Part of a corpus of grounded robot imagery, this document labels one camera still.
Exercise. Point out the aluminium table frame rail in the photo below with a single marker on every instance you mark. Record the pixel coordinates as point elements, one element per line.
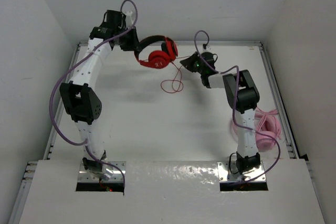
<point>171,143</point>

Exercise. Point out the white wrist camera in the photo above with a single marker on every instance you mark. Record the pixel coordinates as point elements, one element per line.
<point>206,48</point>
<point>130,18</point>

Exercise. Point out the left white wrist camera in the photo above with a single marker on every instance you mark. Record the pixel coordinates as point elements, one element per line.
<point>130,18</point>

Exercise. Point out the red black headphones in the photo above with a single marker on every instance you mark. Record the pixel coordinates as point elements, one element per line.
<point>157,59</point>

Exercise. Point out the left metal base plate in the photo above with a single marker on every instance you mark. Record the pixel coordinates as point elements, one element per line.
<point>107,175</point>

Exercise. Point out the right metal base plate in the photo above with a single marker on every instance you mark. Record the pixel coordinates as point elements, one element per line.
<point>226,175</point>

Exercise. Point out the pink headphones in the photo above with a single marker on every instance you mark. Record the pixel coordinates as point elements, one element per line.
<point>257,131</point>

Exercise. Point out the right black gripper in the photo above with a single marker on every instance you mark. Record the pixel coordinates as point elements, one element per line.
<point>188,63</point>

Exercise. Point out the metal base plate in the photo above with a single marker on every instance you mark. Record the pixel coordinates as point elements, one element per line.
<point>107,175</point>
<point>226,175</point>

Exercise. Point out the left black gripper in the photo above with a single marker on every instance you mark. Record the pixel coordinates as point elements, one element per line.
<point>130,39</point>

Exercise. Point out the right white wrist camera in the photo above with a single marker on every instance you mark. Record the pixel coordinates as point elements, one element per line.
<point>206,48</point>

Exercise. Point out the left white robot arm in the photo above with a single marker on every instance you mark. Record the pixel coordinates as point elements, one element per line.
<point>78,94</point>

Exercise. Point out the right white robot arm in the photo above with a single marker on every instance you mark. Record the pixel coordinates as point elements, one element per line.
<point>242,96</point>

